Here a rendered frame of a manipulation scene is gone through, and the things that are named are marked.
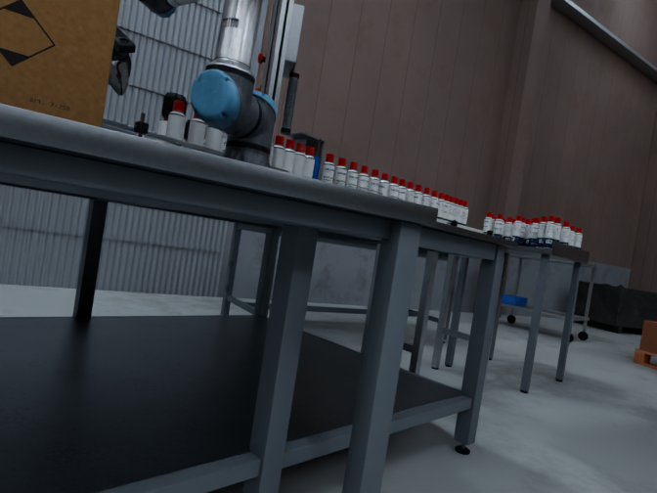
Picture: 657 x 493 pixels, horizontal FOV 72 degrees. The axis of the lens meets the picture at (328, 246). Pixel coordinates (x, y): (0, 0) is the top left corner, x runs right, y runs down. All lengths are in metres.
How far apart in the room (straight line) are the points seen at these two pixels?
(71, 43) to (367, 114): 4.82
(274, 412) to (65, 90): 0.76
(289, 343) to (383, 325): 0.22
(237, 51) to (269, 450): 0.90
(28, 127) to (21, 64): 0.27
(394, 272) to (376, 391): 0.25
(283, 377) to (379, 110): 4.91
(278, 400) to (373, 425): 0.22
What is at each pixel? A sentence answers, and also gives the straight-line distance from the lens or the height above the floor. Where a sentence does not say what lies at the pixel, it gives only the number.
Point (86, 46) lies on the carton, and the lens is 0.98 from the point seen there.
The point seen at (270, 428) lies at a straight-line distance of 1.09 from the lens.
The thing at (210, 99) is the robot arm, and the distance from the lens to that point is 1.09.
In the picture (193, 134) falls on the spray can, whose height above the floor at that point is 0.99.
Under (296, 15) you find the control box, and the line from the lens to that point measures 1.66.
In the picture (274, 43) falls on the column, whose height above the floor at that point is 1.32.
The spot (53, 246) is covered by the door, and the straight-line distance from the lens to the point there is 4.36.
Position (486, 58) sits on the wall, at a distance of 7.27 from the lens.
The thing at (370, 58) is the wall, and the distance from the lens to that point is 5.78.
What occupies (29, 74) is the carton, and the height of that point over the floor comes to 0.92.
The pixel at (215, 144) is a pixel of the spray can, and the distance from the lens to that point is 1.57.
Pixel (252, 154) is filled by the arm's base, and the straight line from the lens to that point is 1.19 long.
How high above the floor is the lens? 0.72
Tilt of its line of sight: 1 degrees down
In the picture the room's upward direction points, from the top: 9 degrees clockwise
